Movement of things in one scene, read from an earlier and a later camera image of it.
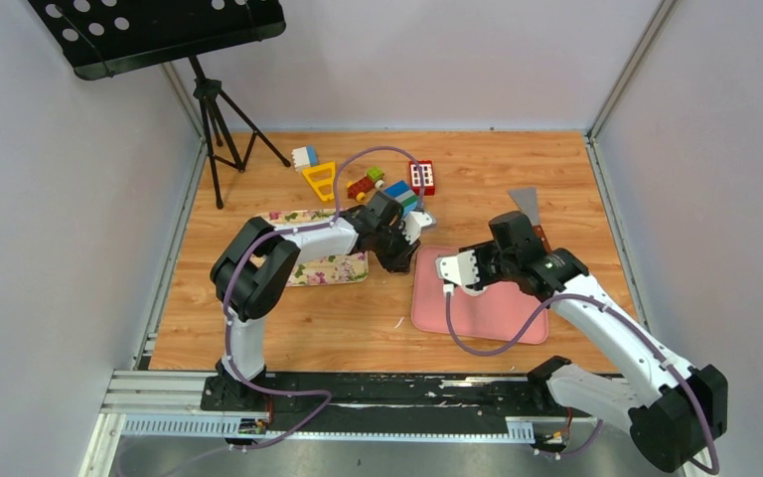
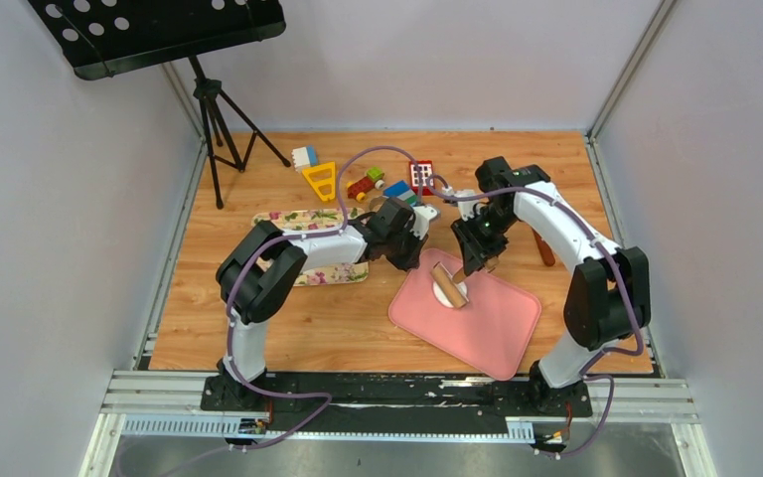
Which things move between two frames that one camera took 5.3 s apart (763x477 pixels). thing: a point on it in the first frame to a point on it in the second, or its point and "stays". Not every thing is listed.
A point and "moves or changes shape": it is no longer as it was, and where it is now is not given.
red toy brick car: x=358 y=188 stays
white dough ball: x=471 y=291 to x=442 y=297
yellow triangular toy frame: x=323 y=178 stays
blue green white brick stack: x=402 y=193 stays
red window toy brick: x=427 y=168 stays
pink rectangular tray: x=496 y=316 moves or changes shape
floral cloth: x=350 y=268 stays
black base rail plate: x=401 y=402 stays
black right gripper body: x=493 y=266 to x=486 y=232
